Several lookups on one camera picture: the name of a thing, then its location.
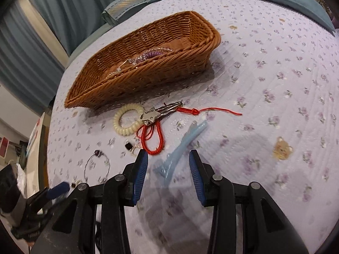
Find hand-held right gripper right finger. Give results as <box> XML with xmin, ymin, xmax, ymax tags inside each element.
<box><xmin>189</xmin><ymin>150</ymin><xmax>309</xmax><ymax>254</ymax></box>

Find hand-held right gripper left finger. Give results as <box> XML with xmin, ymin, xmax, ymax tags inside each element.
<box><xmin>31</xmin><ymin>149</ymin><xmax>149</xmax><ymax>254</ymax></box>

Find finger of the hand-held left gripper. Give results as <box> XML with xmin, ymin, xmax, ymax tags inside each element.
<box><xmin>26</xmin><ymin>181</ymin><xmax>70</xmax><ymax>213</ymax></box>

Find light blue hair clip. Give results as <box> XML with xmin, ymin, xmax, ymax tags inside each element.
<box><xmin>154</xmin><ymin>120</ymin><xmax>208</xmax><ymax>186</ymax></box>

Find brown wicker basket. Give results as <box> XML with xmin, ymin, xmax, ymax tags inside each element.
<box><xmin>64</xmin><ymin>11</ymin><xmax>222</xmax><ymax>109</ymax></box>

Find small black square pendant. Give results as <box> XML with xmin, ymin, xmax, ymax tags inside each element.
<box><xmin>124</xmin><ymin>142</ymin><xmax>141</xmax><ymax>157</ymax></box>

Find black box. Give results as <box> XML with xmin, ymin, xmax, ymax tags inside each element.
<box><xmin>0</xmin><ymin>163</ymin><xmax>27</xmax><ymax>213</ymax></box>

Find silver bangle with dark stone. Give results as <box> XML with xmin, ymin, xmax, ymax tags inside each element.
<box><xmin>84</xmin><ymin>150</ymin><xmax>111</xmax><ymax>185</ymax></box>

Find white board with red mark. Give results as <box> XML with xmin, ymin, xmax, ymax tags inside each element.
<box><xmin>26</xmin><ymin>112</ymin><xmax>46</xmax><ymax>162</ymax></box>

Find floral quilted bedspread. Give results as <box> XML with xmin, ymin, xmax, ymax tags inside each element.
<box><xmin>46</xmin><ymin>0</ymin><xmax>339</xmax><ymax>254</ymax></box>

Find teal blanket with beige stripes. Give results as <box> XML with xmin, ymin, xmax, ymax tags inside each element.
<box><xmin>102</xmin><ymin>0</ymin><xmax>163</xmax><ymax>26</ymax></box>

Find blue-grey curtain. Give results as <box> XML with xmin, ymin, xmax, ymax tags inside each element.
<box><xmin>0</xmin><ymin>0</ymin><xmax>139</xmax><ymax>108</ymax></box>

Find cream spiral hair tie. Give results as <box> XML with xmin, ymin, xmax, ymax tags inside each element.
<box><xmin>113</xmin><ymin>104</ymin><xmax>146</xmax><ymax>138</ymax></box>

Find red cord lanyard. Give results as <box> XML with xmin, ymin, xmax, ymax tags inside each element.
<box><xmin>136</xmin><ymin>107</ymin><xmax>243</xmax><ymax>155</ymax></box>

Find silver chain necklace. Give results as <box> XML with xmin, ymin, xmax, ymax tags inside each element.
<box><xmin>113</xmin><ymin>56</ymin><xmax>139</xmax><ymax>75</ymax></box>

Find purple bead bracelet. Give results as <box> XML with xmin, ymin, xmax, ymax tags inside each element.
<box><xmin>137</xmin><ymin>48</ymin><xmax>174</xmax><ymax>64</ymax></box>

